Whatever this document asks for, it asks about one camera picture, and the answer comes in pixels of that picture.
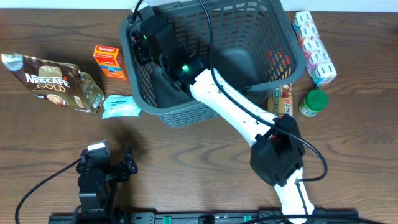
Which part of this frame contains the light blue wipes pack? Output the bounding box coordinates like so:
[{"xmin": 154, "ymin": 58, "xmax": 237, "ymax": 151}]
[{"xmin": 102, "ymin": 95, "xmax": 141, "ymax": 119}]

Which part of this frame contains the Nescafe Gold coffee pouch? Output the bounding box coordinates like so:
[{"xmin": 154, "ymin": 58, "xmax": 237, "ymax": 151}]
[{"xmin": 1, "ymin": 54, "xmax": 104, "ymax": 113}]

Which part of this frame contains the San Remo spaghetti packet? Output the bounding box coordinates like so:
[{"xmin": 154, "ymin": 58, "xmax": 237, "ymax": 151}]
[{"xmin": 266, "ymin": 49, "xmax": 294, "ymax": 119}]

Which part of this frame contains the black cable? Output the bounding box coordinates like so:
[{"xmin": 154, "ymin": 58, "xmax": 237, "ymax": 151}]
[
  {"xmin": 197, "ymin": 0, "xmax": 329, "ymax": 215},
  {"xmin": 14, "ymin": 157, "xmax": 82, "ymax": 224}
]

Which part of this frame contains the right black cable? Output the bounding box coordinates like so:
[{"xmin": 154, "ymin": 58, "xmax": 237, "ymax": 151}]
[{"xmin": 197, "ymin": 0, "xmax": 329, "ymax": 215}]

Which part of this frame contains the dark grey plastic basket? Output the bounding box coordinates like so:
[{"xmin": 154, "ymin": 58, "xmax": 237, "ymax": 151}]
[{"xmin": 119, "ymin": 0, "xmax": 305, "ymax": 127}]

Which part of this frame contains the Kleenex tissue multipack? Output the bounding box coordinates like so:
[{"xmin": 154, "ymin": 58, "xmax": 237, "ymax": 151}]
[{"xmin": 292, "ymin": 11, "xmax": 337, "ymax": 87}]

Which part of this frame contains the green lid glass jar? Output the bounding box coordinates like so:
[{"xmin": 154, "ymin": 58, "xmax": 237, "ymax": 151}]
[{"xmin": 299, "ymin": 89, "xmax": 329, "ymax": 117}]

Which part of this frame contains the left black cable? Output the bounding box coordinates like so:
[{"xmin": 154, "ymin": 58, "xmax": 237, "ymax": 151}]
[{"xmin": 14, "ymin": 157, "xmax": 82, "ymax": 224}]

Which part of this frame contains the orange Redoxon box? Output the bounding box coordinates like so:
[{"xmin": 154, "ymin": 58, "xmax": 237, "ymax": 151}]
[{"xmin": 93, "ymin": 45, "xmax": 128, "ymax": 80}]

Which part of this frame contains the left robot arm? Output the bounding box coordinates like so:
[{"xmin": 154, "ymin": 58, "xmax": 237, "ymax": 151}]
[{"xmin": 72, "ymin": 140, "xmax": 138, "ymax": 223}]

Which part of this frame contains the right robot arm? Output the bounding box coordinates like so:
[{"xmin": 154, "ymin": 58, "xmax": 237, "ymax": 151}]
[{"xmin": 129, "ymin": 1, "xmax": 315, "ymax": 223}]

